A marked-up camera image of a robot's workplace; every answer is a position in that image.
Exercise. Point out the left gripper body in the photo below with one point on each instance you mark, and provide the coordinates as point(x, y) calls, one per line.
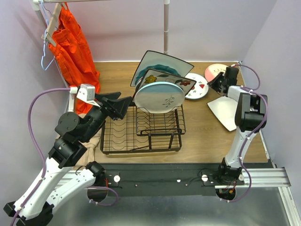
point(102, 105)

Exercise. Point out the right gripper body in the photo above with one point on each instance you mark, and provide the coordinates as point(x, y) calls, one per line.
point(223, 81)

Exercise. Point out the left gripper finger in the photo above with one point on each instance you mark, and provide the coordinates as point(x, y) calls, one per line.
point(126, 101)
point(109, 97)

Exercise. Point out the pink and cream round plate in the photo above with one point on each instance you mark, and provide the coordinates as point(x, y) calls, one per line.
point(213, 70)

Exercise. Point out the watermelon round plate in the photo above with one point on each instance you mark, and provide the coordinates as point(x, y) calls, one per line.
point(201, 87)

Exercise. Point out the grey square plate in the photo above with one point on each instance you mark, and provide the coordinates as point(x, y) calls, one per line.
point(224, 109)

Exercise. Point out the blue and cream round plate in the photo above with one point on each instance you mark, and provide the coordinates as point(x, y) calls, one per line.
point(159, 97)

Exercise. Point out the flower square plate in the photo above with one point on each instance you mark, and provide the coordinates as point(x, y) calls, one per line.
point(151, 76)

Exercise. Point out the blue striped round plate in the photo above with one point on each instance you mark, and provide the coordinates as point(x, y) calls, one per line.
point(193, 98)

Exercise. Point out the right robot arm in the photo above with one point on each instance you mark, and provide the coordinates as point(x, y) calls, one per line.
point(250, 117)

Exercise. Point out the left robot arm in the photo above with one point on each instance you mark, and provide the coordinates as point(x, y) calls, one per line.
point(43, 199)

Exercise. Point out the teal rimmed plate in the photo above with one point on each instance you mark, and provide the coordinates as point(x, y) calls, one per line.
point(159, 67)

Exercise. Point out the large white square plate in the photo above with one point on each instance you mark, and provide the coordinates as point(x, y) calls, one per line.
point(153, 58)

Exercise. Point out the orange shorts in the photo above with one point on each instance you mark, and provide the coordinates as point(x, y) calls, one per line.
point(72, 52)

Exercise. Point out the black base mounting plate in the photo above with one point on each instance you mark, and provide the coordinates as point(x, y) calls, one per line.
point(169, 179)

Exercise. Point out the wooden clip hanger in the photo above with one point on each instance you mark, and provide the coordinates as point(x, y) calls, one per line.
point(47, 36)

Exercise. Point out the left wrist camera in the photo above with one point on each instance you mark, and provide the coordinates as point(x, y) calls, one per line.
point(86, 93)

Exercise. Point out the black wire dish rack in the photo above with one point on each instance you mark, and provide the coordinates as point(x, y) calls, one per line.
point(143, 132)

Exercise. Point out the blue wire hanger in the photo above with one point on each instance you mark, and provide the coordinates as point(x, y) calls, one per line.
point(45, 43)

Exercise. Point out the white clothes rack frame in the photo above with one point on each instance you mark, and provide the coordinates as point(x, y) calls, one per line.
point(37, 7)

